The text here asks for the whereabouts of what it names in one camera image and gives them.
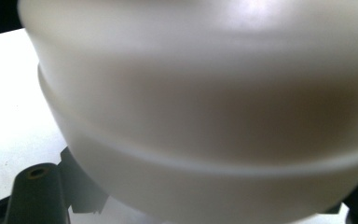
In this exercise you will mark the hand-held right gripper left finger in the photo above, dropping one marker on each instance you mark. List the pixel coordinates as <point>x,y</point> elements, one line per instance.
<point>37,196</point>

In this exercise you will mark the white round container with lid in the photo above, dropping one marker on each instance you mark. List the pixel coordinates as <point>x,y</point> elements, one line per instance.
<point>199,93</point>

